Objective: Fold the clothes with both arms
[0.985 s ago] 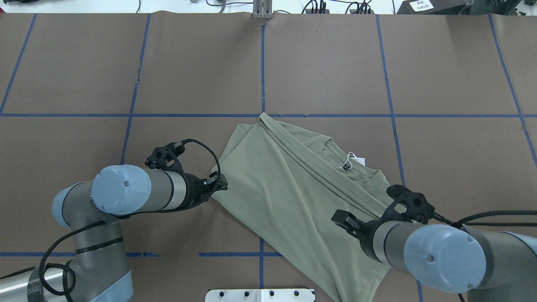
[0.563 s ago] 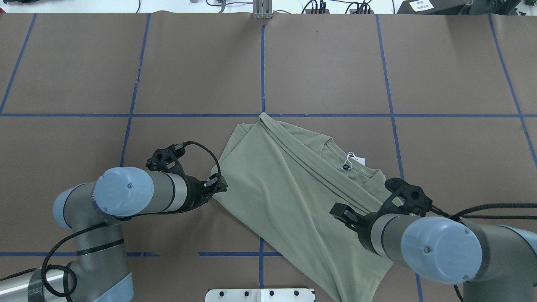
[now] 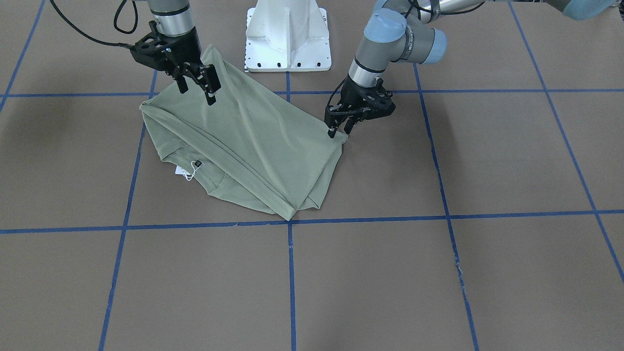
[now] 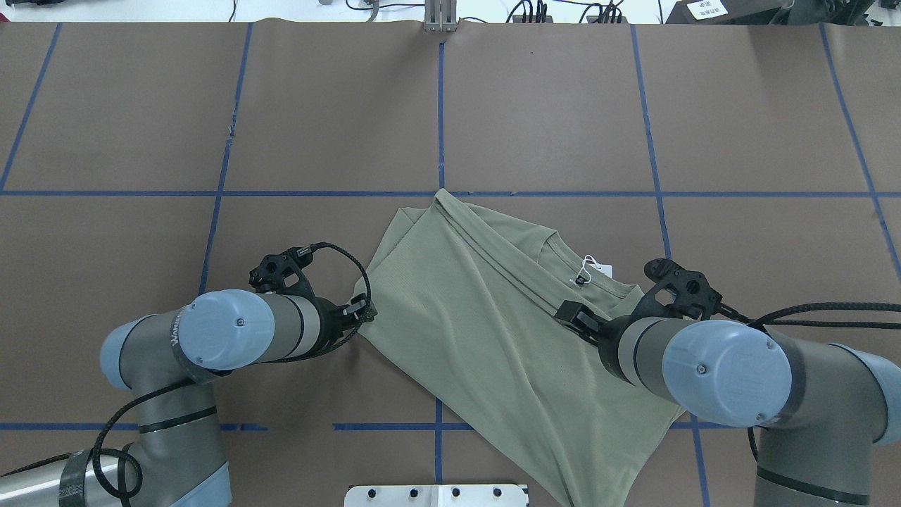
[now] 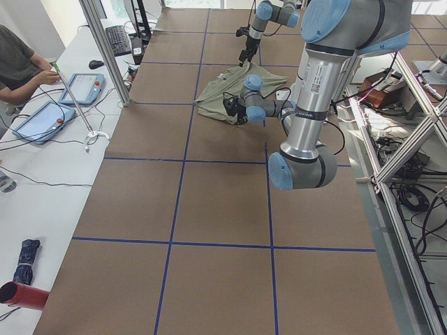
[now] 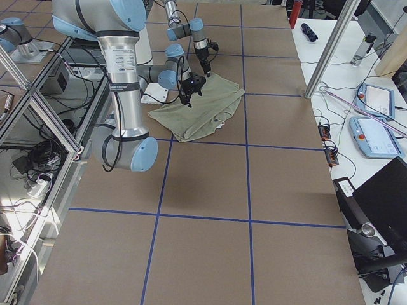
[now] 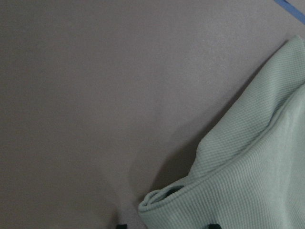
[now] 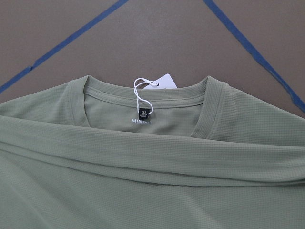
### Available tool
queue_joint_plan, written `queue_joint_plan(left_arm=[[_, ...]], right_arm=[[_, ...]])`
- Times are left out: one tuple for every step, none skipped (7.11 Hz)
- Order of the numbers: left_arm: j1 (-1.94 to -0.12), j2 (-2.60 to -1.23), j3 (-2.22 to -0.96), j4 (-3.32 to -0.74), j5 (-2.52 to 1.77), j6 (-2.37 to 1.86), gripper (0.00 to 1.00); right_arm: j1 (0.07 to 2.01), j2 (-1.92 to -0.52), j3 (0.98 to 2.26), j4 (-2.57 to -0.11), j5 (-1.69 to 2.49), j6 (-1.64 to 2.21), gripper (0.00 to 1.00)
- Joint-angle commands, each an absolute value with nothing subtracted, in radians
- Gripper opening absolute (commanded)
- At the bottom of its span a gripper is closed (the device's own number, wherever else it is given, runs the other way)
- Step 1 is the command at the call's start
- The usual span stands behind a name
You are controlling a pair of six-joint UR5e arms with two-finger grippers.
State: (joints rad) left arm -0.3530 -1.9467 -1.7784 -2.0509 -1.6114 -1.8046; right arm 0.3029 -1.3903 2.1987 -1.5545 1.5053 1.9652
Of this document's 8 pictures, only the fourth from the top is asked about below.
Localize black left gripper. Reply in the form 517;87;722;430
317;294;379;353

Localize olive green long-sleeve shirt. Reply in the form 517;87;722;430
361;190;682;506

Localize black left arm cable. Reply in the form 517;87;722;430
0;242;374;501

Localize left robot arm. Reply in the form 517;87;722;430
2;289;376;506

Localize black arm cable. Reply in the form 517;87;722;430
0;242;374;501
718;301;901;332

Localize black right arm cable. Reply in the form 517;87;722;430
718;301;901;332

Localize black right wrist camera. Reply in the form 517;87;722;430
631;258;723;321

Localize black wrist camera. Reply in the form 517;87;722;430
631;258;723;321
248;245;315;299

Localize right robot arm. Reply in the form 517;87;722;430
554;301;899;506

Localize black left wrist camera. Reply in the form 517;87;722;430
248;245;315;299

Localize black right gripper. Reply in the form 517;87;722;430
553;301;634;384

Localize aluminium frame post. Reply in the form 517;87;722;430
422;0;459;33

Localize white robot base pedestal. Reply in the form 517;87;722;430
344;484;530;506

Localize black box with label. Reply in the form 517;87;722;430
664;1;795;25

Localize white shirt neck tag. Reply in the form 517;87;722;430
572;256;612;287

